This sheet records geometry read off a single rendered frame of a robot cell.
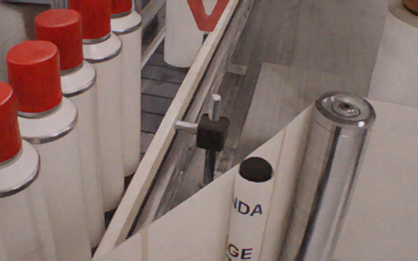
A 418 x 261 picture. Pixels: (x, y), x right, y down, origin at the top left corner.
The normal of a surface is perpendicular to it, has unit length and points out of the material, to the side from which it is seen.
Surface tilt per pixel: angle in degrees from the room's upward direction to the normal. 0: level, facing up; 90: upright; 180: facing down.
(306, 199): 90
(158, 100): 0
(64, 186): 90
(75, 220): 90
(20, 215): 90
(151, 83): 0
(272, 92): 0
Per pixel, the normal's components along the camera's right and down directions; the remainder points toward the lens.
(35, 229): 0.86, 0.34
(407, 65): -0.63, 0.41
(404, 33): -0.79, 0.33
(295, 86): 0.07, -0.83
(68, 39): 0.59, 0.48
